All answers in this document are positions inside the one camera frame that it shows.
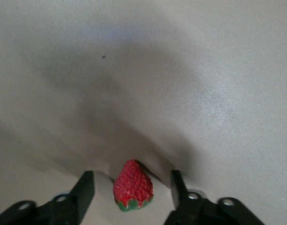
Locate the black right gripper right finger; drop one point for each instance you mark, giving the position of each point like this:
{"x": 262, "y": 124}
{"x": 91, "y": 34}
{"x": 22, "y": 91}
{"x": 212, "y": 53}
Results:
{"x": 194, "y": 211}

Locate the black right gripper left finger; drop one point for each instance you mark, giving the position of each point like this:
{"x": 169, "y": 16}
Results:
{"x": 70, "y": 206}

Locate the red strawberry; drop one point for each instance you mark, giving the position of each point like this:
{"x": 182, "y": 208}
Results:
{"x": 132, "y": 185}

